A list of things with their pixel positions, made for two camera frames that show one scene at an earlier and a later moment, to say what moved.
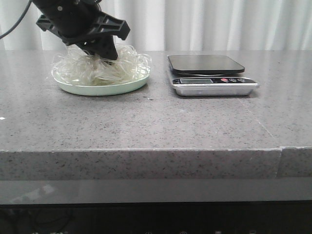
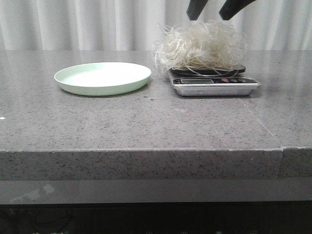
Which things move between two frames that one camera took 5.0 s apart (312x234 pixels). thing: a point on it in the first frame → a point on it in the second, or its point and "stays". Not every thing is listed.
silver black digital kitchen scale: [208, 75] stays
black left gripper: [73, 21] → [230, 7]
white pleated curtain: [179, 25] stays
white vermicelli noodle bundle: [75, 66] → [208, 46]
